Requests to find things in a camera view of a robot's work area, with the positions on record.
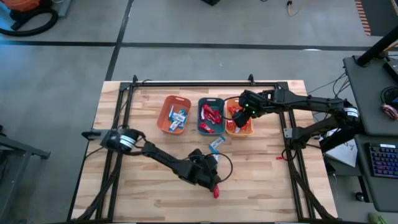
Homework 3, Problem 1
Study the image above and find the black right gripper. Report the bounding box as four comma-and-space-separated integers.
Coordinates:
231, 89, 269, 128

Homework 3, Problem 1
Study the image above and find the thin black cable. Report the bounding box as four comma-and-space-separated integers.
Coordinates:
307, 72, 346, 95
331, 76, 351, 100

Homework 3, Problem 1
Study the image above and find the dark mat with striped edge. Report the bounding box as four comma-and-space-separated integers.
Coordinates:
354, 0, 398, 37

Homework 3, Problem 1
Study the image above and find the black aluminium table frame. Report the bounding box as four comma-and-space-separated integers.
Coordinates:
67, 74, 338, 223

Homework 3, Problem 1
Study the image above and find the grey desk top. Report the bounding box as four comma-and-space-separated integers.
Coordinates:
343, 55, 398, 137

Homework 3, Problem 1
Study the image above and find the black desk beam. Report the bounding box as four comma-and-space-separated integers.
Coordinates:
319, 124, 366, 153

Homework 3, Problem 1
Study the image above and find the yellow cable with black plug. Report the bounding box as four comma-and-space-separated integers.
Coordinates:
286, 0, 301, 17

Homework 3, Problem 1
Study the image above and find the orange plastic bin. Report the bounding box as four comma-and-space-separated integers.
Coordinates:
156, 95, 192, 135

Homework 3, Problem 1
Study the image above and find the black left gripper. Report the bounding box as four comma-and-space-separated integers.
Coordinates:
186, 148, 223, 192

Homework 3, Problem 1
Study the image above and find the grey flat box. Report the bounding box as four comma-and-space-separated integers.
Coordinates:
55, 0, 73, 18

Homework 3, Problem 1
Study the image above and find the black backlit keyboard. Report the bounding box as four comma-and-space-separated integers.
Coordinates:
368, 142, 398, 179

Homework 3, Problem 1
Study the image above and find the white paper sheet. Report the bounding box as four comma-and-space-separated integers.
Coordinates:
323, 127, 358, 168

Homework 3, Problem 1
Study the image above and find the black device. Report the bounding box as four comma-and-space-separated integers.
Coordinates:
382, 57, 398, 84

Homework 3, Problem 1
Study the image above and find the red white braided cable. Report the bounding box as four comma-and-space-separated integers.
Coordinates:
381, 103, 398, 121

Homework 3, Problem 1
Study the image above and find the black pole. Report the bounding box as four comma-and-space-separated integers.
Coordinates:
355, 26, 398, 67

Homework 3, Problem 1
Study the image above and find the black coiled cable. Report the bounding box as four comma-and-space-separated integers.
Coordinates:
379, 86, 398, 108

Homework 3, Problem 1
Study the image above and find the black vacuum hose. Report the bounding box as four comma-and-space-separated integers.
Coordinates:
0, 7, 59, 37

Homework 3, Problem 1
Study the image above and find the teal plastic bin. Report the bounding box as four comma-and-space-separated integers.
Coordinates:
197, 97, 226, 136

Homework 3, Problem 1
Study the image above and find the yellow plastic bin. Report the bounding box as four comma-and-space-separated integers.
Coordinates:
225, 98, 254, 138

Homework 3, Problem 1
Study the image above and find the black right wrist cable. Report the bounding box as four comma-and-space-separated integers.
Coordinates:
221, 95, 246, 121

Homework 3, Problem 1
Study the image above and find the grey metal stand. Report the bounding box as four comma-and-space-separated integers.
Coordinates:
0, 124, 52, 224

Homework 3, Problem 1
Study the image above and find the orange vacuum cleaner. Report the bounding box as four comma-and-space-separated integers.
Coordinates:
0, 0, 43, 12

